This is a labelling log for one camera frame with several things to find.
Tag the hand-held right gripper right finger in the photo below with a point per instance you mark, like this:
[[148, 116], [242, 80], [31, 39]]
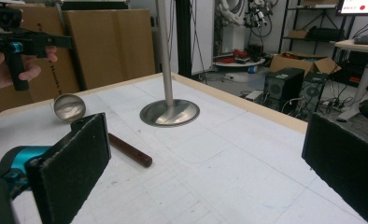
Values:
[[347, 161]]

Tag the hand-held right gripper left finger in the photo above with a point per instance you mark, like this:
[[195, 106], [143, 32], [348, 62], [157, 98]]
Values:
[[70, 168]]

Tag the large brown cardboard sheet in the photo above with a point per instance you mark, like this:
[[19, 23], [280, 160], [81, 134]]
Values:
[[110, 46], [48, 77]]

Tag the grey computer tower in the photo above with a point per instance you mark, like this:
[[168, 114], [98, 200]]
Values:
[[311, 93]]

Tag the black computer tower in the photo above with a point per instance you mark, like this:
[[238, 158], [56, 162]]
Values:
[[283, 87]]

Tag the open cardboard box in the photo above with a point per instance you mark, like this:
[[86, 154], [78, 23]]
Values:
[[300, 63]]

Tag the metal stand with round base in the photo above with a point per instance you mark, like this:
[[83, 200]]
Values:
[[169, 113]]

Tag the white power strip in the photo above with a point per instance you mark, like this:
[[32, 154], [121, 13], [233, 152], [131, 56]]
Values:
[[254, 95]]

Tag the wooden desk with white legs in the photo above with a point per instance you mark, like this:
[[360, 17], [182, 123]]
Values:
[[364, 48]]

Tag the black pillar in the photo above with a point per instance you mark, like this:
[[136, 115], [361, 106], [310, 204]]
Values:
[[184, 37]]

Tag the black metal shelf rack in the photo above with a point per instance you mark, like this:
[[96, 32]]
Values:
[[316, 32]]

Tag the round white platform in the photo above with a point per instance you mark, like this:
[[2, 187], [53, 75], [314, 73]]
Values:
[[239, 63]]

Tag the monitor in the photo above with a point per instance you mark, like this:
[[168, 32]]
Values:
[[359, 6]]

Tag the white robot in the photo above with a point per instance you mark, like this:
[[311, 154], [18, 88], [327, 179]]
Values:
[[232, 28]]

